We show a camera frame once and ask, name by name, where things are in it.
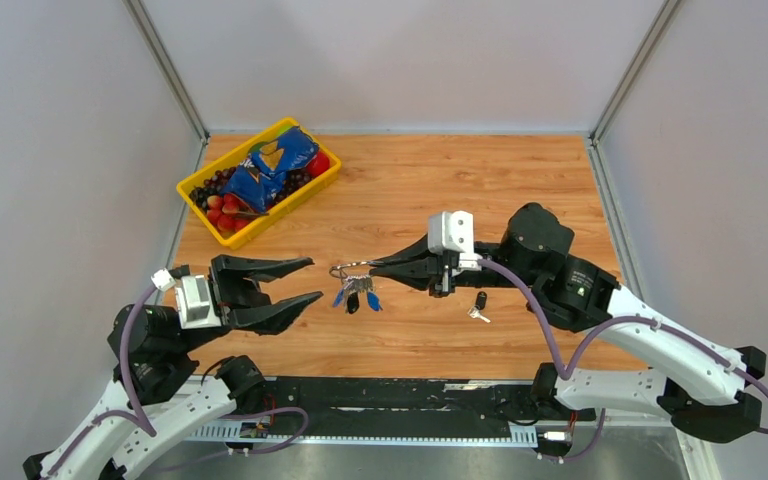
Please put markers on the key with blue tag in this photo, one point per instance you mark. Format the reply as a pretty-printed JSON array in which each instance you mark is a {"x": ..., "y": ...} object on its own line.
[{"x": 373, "y": 301}]

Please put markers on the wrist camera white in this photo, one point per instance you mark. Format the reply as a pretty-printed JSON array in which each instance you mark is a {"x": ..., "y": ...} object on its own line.
[
  {"x": 453, "y": 232},
  {"x": 195, "y": 305}
]

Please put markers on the red apple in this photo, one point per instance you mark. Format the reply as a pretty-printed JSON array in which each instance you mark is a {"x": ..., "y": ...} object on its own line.
[{"x": 318, "y": 165}]

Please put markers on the yellow plastic bin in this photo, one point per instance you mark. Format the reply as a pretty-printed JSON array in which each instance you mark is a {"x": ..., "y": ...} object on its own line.
[{"x": 260, "y": 221}]

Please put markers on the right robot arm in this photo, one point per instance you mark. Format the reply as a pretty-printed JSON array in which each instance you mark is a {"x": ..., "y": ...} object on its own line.
[{"x": 703, "y": 389}]

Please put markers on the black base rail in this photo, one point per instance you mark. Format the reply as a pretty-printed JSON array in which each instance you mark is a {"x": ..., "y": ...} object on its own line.
[{"x": 396, "y": 407}]

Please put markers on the red strawberries cluster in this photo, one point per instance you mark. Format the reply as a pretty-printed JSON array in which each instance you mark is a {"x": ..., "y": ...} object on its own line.
[{"x": 227, "y": 213}]

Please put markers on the dark grape bunch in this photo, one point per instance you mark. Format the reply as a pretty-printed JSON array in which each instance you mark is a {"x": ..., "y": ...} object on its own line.
[{"x": 214, "y": 185}]

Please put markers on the aluminium frame rail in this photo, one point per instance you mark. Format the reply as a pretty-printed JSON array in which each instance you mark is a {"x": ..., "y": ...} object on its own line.
[{"x": 258, "y": 414}]

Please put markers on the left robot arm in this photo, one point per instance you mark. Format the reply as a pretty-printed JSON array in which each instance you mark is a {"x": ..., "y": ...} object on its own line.
[{"x": 136, "y": 419}]

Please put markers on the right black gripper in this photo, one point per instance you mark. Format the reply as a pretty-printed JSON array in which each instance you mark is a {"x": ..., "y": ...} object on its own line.
[{"x": 415, "y": 265}]

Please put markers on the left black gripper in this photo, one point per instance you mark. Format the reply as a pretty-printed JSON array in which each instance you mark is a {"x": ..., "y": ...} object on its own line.
[{"x": 232, "y": 292}]

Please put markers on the blue snack bag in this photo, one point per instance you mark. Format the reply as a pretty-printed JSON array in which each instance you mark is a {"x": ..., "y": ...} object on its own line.
[{"x": 267, "y": 164}]

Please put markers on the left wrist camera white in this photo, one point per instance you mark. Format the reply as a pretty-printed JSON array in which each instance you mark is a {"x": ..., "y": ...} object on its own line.
[{"x": 195, "y": 305}]

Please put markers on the large metal keyring with keys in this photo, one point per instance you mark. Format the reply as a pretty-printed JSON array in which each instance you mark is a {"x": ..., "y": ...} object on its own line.
[{"x": 352, "y": 286}]

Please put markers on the key with black tag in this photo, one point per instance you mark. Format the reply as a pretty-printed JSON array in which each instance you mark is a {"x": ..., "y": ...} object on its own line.
[{"x": 476, "y": 311}]

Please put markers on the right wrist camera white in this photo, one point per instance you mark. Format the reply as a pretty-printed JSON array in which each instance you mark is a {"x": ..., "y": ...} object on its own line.
[{"x": 453, "y": 232}]

